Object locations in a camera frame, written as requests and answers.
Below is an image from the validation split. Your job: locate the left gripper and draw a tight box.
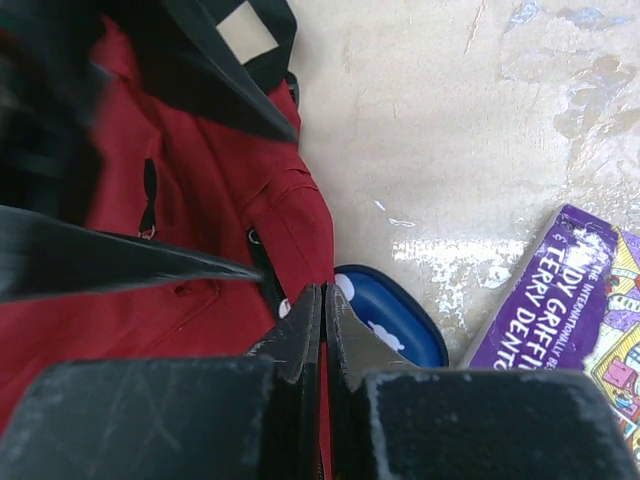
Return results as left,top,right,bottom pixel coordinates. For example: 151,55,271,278
1,19,110,225

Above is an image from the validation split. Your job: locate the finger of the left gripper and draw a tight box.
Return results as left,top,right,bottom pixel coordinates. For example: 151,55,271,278
97,1,298,143
1,206,260,303

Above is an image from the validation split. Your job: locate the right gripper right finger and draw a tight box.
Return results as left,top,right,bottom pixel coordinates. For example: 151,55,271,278
324,285,639,479

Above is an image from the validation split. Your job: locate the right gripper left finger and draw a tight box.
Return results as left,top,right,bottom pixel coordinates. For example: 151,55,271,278
1,285,323,479

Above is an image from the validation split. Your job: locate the red backpack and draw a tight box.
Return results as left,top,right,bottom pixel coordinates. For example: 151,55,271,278
0,0,335,480

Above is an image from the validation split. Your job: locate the blue dinosaur pencil case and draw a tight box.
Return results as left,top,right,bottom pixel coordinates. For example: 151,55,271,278
334,264,450,368

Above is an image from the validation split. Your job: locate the purple Treehouse book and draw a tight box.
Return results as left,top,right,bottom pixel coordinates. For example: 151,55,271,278
460,204,639,457

